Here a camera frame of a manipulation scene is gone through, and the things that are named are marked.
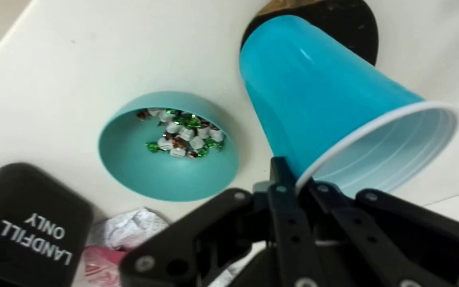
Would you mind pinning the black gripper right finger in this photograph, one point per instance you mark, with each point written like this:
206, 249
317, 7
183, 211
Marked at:
403, 244

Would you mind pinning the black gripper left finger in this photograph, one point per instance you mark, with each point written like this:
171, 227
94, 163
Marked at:
193, 250

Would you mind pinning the blue plastic cup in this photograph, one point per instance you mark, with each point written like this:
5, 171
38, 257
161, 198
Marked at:
332, 115

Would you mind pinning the crumpled white wrappers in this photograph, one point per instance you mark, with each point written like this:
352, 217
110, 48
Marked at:
110, 239

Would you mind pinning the teal bowl with candies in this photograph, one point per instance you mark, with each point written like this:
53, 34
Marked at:
169, 145

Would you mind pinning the black landfill bin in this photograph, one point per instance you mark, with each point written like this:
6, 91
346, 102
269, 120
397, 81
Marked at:
43, 228

